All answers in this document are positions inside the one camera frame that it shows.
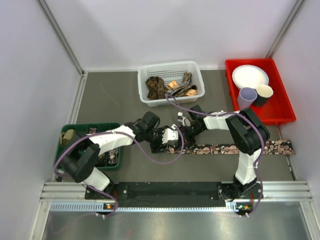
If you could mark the white paper plates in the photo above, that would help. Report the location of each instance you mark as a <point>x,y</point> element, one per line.
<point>249,76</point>

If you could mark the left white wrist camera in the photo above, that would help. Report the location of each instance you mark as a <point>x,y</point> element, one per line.
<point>170,135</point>

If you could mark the red plastic bin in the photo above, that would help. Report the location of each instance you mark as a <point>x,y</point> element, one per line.
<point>278,109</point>

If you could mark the rolled purple floral tie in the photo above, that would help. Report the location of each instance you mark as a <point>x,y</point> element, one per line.
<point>92,130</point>

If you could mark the rolled pink floral tie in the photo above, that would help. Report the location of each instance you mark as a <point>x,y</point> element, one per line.
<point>113,156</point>

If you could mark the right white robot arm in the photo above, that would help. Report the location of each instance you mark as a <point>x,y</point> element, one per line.
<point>249,135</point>

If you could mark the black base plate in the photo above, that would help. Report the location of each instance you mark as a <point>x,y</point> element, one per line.
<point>180,194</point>

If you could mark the aluminium frame rail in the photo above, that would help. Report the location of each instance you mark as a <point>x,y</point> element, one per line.
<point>275,191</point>

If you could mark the white slotted cable duct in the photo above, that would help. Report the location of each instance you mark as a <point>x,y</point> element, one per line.
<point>104,207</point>

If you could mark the lilac paper cup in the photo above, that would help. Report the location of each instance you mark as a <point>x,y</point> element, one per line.
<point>246,97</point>

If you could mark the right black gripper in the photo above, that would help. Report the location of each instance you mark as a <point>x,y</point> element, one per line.
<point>187,140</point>

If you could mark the pink floral dark tie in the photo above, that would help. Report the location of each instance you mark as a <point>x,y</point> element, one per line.
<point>271,147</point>

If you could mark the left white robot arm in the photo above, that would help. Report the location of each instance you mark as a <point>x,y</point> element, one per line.
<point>83,150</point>

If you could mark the rolled olive green tie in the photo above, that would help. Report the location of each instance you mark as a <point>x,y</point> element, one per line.
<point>65,137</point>

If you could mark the grey orange pattern tie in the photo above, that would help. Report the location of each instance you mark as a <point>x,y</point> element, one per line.
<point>185,88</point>

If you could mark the brown leaf pattern tie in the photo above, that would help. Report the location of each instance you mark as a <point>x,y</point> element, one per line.
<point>156,88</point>

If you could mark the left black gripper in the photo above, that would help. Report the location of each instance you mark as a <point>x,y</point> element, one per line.
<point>156,148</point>

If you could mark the black paper cup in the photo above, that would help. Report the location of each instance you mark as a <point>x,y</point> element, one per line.
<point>264,93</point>

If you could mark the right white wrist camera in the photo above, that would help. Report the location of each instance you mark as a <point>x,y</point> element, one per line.
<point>185,122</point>

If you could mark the white plastic basket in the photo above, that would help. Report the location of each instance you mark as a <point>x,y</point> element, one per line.
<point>170,71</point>

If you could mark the green divided organizer tray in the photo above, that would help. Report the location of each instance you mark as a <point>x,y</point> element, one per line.
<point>102,163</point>

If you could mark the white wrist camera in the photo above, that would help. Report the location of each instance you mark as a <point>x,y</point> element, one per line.
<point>170,135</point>
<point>185,122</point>

